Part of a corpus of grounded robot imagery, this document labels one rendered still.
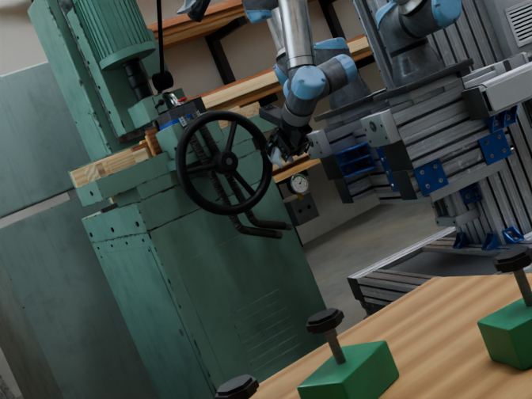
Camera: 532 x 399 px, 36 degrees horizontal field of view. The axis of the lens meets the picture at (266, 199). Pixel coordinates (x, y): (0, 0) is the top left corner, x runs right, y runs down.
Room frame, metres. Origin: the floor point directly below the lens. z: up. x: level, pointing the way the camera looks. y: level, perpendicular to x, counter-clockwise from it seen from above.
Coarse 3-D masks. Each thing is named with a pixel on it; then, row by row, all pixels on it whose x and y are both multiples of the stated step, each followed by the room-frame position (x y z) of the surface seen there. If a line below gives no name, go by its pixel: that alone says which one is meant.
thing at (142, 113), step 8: (152, 96) 2.48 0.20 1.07; (160, 96) 2.49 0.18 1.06; (136, 104) 2.51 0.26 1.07; (144, 104) 2.46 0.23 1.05; (152, 104) 2.47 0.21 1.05; (136, 112) 2.53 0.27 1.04; (144, 112) 2.48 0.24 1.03; (152, 112) 2.47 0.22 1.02; (136, 120) 2.55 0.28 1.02; (144, 120) 2.50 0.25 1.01; (152, 120) 2.47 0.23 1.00; (136, 128) 2.58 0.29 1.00
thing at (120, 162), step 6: (258, 102) 2.68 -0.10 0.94; (222, 120) 2.61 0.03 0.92; (222, 126) 2.61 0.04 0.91; (120, 156) 2.44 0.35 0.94; (126, 156) 2.45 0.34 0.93; (132, 156) 2.46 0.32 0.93; (108, 162) 2.42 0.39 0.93; (114, 162) 2.43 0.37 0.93; (120, 162) 2.44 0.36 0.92; (126, 162) 2.45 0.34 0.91; (132, 162) 2.46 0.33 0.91; (114, 168) 2.43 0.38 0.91; (120, 168) 2.44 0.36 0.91
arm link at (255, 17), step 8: (248, 0) 2.59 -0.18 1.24; (256, 0) 2.58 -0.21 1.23; (264, 0) 2.57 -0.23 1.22; (272, 0) 2.57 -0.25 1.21; (248, 8) 2.60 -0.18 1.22; (256, 8) 2.58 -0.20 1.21; (264, 8) 2.59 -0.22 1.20; (272, 8) 2.60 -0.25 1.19; (248, 16) 2.61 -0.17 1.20; (256, 16) 2.59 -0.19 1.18; (264, 16) 2.59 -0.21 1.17
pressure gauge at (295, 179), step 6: (294, 174) 2.44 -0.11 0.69; (300, 174) 2.45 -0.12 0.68; (288, 180) 2.45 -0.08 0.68; (294, 180) 2.44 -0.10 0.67; (300, 180) 2.45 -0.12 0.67; (306, 180) 2.46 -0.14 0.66; (288, 186) 2.45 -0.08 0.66; (294, 186) 2.44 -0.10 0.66; (300, 186) 2.44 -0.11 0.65; (306, 186) 2.45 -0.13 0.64; (294, 192) 2.44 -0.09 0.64; (300, 192) 2.44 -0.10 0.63; (300, 198) 2.46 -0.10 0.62
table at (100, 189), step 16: (224, 128) 2.44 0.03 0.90; (240, 128) 2.46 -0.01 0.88; (272, 128) 2.51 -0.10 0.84; (224, 144) 2.32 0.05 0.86; (144, 160) 2.31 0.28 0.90; (160, 160) 2.33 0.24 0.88; (192, 160) 2.27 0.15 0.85; (112, 176) 2.26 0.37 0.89; (128, 176) 2.28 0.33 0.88; (144, 176) 2.30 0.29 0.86; (160, 176) 2.32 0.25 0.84; (80, 192) 2.39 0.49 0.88; (96, 192) 2.27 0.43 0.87; (112, 192) 2.25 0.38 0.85
